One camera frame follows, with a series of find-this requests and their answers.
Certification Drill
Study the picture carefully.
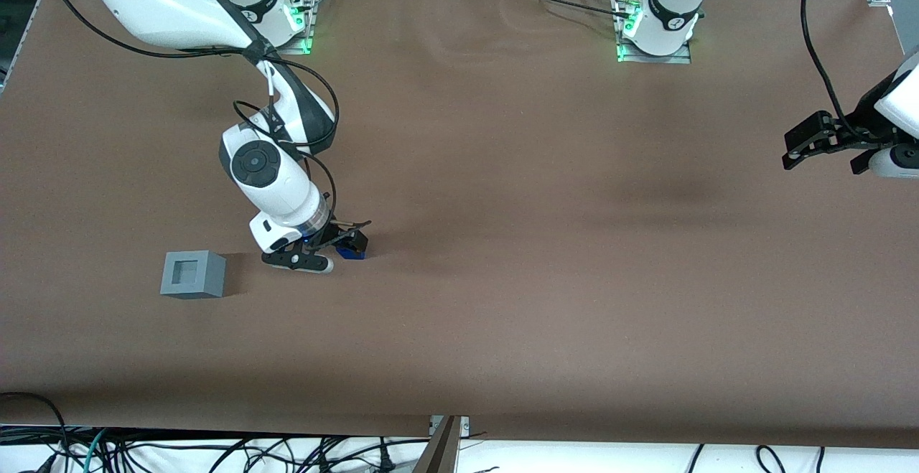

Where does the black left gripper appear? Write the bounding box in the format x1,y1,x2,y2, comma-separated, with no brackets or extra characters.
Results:
782,89,899,175

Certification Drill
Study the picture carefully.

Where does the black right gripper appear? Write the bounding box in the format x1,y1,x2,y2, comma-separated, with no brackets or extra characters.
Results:
287,220,373,253

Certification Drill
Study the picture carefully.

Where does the gray cube base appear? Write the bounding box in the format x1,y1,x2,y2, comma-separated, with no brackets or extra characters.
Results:
159,250,227,299

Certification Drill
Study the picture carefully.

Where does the brown table mat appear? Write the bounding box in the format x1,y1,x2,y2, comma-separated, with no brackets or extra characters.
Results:
0,0,919,449

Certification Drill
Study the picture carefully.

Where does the slanted brown support beam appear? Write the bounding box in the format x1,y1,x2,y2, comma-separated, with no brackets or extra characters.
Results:
412,416,462,473

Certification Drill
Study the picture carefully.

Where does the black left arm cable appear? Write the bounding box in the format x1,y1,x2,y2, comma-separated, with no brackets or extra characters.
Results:
799,0,866,140

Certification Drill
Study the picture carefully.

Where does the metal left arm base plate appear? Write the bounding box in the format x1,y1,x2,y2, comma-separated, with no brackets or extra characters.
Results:
614,0,694,65

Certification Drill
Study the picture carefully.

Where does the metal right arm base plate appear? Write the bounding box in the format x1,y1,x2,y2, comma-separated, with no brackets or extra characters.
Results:
275,0,318,56

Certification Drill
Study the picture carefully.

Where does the silver table edge bracket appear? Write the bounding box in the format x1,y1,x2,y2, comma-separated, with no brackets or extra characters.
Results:
429,415,472,439

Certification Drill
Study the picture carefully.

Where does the long black base cable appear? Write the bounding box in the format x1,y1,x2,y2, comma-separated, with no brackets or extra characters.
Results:
495,0,636,19

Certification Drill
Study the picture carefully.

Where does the looped black floor cable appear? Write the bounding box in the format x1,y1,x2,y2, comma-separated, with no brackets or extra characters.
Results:
755,445,788,473

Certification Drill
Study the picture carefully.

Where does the teal floor cable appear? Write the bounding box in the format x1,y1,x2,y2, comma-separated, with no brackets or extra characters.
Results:
80,428,110,473

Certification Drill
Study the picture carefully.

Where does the black curved floor cable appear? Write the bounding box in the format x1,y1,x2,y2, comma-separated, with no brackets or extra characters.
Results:
0,391,70,463

